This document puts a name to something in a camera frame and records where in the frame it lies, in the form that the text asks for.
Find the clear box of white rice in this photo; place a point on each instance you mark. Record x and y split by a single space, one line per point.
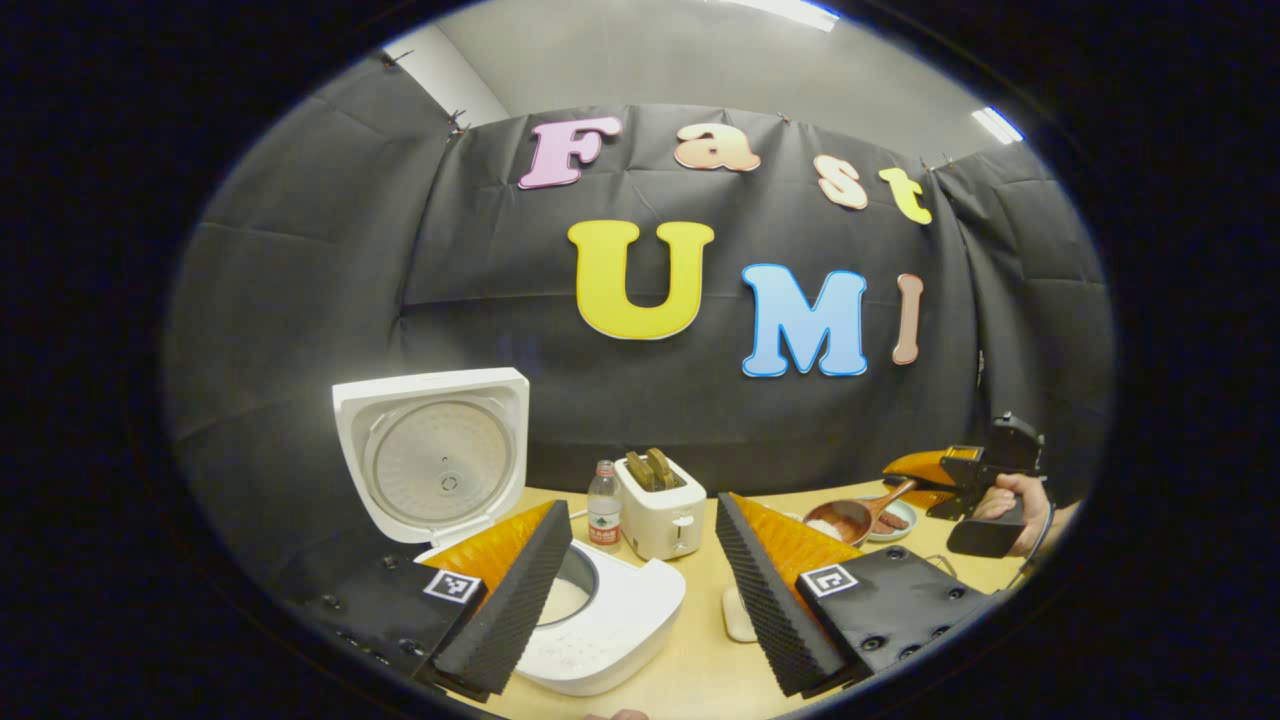
738 615

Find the white toaster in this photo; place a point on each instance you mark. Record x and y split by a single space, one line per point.
660 525

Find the small ceiling light panel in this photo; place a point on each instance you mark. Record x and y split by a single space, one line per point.
997 125

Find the black backdrop cloth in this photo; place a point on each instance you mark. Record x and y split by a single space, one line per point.
640 400

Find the small plate of sausage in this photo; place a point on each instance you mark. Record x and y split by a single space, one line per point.
895 522

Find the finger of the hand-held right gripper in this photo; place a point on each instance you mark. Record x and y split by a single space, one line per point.
920 465
935 498

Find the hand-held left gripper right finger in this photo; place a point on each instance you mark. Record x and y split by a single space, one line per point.
765 600

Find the large ceiling light panel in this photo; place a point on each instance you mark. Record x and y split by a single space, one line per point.
785 12

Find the brown wooden spoon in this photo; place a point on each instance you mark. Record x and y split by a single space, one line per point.
840 520

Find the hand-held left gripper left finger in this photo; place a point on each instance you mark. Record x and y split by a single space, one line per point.
520 600

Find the white rice cooker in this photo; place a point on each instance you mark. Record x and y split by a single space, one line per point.
440 470

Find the brown toast slice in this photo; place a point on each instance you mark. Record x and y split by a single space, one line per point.
640 470
662 466

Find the clear plastic water bottle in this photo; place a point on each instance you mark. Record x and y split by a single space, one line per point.
604 510

